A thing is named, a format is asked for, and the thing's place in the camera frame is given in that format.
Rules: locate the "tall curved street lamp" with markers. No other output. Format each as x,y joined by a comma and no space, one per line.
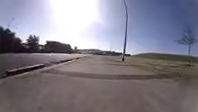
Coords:
125,33

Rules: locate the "distant low buildings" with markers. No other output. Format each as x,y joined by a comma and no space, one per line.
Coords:
100,52

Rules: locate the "group of dark trees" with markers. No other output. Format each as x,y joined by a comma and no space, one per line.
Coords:
2,42

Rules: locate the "row of concrete kerb stops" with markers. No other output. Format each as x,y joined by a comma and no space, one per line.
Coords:
24,69

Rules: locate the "small thin tree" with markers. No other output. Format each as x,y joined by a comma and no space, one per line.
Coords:
189,48

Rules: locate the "dark building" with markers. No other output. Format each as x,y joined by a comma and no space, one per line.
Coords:
57,47

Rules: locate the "low grassy hill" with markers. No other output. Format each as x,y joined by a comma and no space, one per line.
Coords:
173,57

